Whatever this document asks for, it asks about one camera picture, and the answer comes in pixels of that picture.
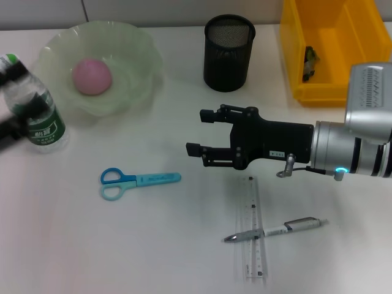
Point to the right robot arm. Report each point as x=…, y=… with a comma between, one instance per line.
x=333, y=148

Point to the yellow plastic bin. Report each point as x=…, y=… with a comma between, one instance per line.
x=352, y=46

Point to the transparent ruler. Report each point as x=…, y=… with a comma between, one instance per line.
x=255, y=257

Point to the green plastic wrapper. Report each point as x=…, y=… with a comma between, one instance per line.
x=310, y=61

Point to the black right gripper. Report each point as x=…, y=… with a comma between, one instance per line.
x=275, y=137

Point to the silver white pen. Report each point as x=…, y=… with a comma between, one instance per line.
x=275, y=231

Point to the pink peach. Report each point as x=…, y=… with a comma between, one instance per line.
x=92, y=76

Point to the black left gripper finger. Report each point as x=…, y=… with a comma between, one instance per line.
x=15, y=128
x=13, y=73

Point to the clear bottle green label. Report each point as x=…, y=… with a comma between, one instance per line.
x=46, y=131

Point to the black mesh cup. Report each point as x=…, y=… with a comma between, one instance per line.
x=228, y=67

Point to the green glass fruit plate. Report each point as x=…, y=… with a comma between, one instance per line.
x=131, y=46

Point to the blue scissors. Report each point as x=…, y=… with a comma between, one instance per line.
x=153, y=178

